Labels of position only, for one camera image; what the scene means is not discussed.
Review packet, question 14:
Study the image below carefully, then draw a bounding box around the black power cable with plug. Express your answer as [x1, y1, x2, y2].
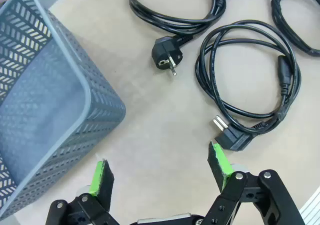
[194, 19, 302, 152]
[126, 0, 231, 76]

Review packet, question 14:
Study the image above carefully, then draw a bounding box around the aluminium slotted platform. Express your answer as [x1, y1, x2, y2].
[298, 184, 320, 225]

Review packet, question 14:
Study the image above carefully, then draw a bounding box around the blue-grey plastic lattice basket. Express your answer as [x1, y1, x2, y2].
[0, 0, 127, 221]

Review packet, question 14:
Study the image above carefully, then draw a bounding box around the thin black jack cable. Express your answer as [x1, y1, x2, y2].
[271, 0, 320, 58]

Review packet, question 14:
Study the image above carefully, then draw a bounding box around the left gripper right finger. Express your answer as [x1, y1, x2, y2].
[202, 141, 306, 225]

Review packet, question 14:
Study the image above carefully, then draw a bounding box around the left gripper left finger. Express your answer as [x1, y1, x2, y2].
[44, 159, 121, 225]

